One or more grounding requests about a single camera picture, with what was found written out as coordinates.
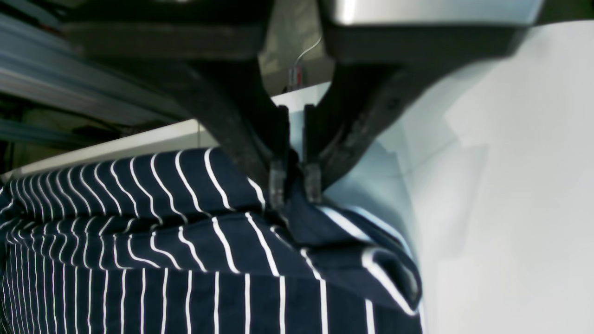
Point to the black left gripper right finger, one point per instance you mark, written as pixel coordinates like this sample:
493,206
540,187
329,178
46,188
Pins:
387,53

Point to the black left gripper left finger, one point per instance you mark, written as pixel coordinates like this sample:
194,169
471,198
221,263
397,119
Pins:
204,55

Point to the navy white striped T-shirt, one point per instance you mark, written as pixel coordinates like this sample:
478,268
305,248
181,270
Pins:
183,243

